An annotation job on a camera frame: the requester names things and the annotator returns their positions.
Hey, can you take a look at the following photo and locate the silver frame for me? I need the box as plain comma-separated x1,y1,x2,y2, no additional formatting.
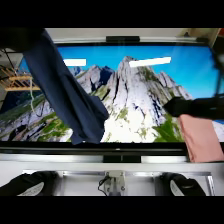
0,152,224,197

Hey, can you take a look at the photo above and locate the black cable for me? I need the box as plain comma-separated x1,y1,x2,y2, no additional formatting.
97,175,112,197

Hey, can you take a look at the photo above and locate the dark blue garment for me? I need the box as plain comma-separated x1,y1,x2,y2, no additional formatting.
22,29,110,146

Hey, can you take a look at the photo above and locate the pink garment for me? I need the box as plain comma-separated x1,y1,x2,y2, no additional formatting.
177,114,224,164

